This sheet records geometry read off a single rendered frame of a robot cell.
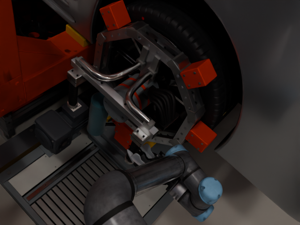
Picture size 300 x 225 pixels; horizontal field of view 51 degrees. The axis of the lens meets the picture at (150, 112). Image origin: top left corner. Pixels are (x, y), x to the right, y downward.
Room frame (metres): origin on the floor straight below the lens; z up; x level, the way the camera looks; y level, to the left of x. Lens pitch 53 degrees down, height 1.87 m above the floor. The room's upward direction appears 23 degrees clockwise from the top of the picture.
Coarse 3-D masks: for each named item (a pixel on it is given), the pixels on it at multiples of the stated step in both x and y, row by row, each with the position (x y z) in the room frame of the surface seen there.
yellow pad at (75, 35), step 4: (68, 24) 1.17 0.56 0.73; (68, 28) 1.16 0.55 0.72; (72, 28) 1.16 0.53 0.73; (68, 32) 1.15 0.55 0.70; (72, 32) 1.14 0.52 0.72; (76, 32) 1.14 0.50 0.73; (72, 36) 1.14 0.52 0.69; (76, 36) 1.13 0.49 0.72; (80, 36) 1.13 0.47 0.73; (76, 40) 1.13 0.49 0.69; (80, 40) 1.12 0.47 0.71; (84, 40) 1.11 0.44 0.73; (80, 44) 1.12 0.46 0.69; (84, 44) 1.12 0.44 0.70; (88, 44) 1.14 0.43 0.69
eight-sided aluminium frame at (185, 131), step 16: (112, 32) 0.92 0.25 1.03; (128, 32) 0.89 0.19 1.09; (144, 32) 0.88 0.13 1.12; (96, 48) 0.95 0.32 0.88; (160, 48) 0.84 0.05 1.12; (176, 48) 0.87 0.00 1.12; (96, 64) 0.94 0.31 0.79; (176, 64) 0.80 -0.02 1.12; (176, 80) 0.79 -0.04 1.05; (192, 96) 0.78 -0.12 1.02; (192, 112) 0.74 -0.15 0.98; (176, 144) 0.74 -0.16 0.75
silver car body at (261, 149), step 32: (64, 0) 1.16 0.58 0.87; (224, 0) 0.89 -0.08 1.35; (256, 0) 0.85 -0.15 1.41; (288, 0) 0.83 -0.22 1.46; (256, 32) 0.84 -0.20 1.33; (288, 32) 0.81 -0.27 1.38; (256, 64) 0.81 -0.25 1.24; (288, 64) 0.78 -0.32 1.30; (256, 96) 0.79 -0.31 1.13; (288, 96) 0.76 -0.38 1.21; (256, 128) 0.76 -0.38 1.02; (288, 128) 0.73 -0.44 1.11; (256, 160) 0.73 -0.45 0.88; (288, 160) 0.70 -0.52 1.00; (288, 192) 0.66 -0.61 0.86
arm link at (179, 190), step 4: (180, 180) 0.52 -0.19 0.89; (176, 184) 0.50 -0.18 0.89; (180, 184) 0.50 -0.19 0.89; (184, 184) 0.51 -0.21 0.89; (172, 188) 0.48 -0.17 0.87; (176, 188) 0.49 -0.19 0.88; (180, 188) 0.49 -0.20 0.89; (184, 188) 0.49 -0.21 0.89; (172, 192) 0.47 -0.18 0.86; (176, 192) 0.48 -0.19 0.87; (180, 192) 0.48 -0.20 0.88; (172, 196) 0.47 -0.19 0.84; (176, 196) 0.47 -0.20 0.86; (180, 196) 0.47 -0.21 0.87
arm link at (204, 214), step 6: (186, 192) 0.48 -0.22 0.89; (180, 198) 0.46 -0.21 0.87; (186, 198) 0.47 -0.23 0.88; (186, 204) 0.45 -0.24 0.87; (192, 210) 0.44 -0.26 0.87; (198, 210) 0.44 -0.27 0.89; (204, 210) 0.44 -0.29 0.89; (210, 210) 0.46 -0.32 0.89; (192, 216) 0.43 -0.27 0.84; (198, 216) 0.43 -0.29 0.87; (204, 216) 0.43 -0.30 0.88
